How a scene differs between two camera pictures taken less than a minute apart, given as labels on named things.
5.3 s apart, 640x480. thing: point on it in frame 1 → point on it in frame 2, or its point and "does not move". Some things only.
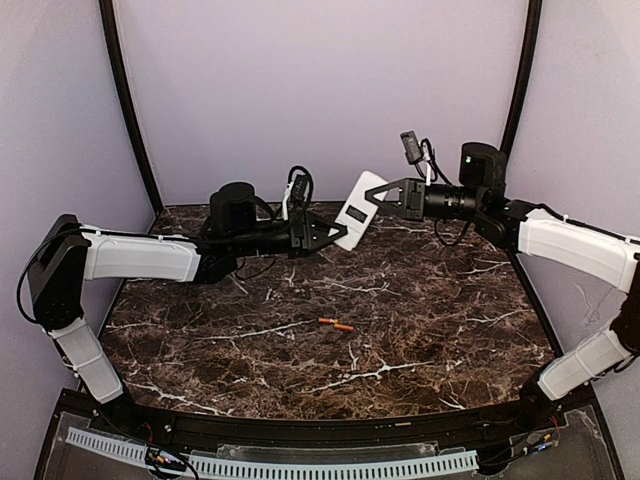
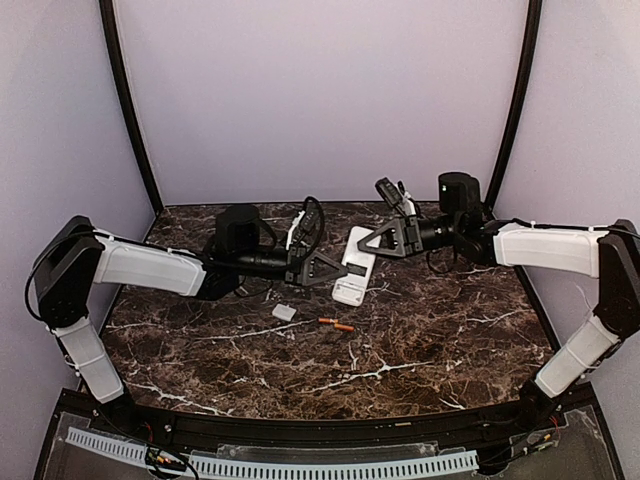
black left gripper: x=300 y=235 → x=292 y=269
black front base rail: x=423 y=430 does not move
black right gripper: x=413 y=198 → x=411 y=236
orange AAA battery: x=342 y=327 does not move
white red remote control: x=358 y=211 → x=351 y=287
